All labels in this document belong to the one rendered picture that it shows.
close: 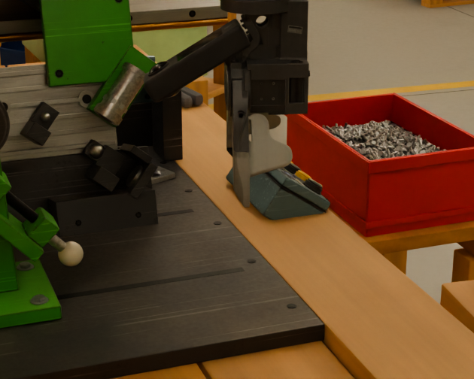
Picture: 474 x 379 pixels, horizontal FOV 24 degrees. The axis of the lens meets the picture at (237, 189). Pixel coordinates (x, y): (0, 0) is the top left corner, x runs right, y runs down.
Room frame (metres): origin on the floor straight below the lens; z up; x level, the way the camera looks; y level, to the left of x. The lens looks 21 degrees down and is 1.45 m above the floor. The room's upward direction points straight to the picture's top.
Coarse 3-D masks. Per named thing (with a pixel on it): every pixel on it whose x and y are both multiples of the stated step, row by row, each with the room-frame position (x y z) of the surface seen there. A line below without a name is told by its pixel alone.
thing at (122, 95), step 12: (132, 72) 1.35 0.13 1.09; (120, 84) 1.35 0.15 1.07; (132, 84) 1.35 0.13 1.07; (108, 96) 1.34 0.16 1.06; (120, 96) 1.34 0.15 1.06; (132, 96) 1.35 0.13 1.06; (96, 108) 1.34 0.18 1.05; (108, 108) 1.33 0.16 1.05; (120, 108) 1.34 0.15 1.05; (120, 120) 1.34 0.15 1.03
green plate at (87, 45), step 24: (48, 0) 1.38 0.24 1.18; (72, 0) 1.39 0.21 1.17; (96, 0) 1.40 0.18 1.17; (120, 0) 1.41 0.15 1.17; (48, 24) 1.37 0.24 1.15; (72, 24) 1.38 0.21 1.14; (96, 24) 1.39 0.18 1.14; (120, 24) 1.40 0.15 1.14; (48, 48) 1.36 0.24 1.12; (72, 48) 1.37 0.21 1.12; (96, 48) 1.38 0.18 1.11; (120, 48) 1.39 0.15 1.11; (48, 72) 1.36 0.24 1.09; (72, 72) 1.36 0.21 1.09; (96, 72) 1.37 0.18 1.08
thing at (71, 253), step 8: (56, 240) 1.10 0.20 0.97; (56, 248) 1.10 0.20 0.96; (64, 248) 1.10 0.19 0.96; (72, 248) 1.10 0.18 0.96; (80, 248) 1.11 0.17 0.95; (64, 256) 1.10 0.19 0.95; (72, 256) 1.10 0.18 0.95; (80, 256) 1.10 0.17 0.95; (64, 264) 1.10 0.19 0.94; (72, 264) 1.10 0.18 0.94
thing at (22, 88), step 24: (0, 72) 1.36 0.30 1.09; (24, 72) 1.36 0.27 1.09; (0, 96) 1.35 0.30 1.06; (24, 96) 1.36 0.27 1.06; (48, 96) 1.37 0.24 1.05; (72, 96) 1.38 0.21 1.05; (24, 120) 1.34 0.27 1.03; (72, 120) 1.37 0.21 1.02; (96, 120) 1.38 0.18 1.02; (24, 144) 1.34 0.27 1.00; (48, 144) 1.35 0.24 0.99; (72, 144) 1.36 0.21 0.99
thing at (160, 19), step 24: (0, 0) 1.61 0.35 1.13; (144, 0) 1.61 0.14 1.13; (168, 0) 1.61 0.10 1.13; (192, 0) 1.61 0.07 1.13; (216, 0) 1.61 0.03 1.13; (0, 24) 1.47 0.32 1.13; (24, 24) 1.48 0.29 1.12; (144, 24) 1.54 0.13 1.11; (168, 24) 1.55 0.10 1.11; (192, 24) 1.56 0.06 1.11; (216, 24) 1.57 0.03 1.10
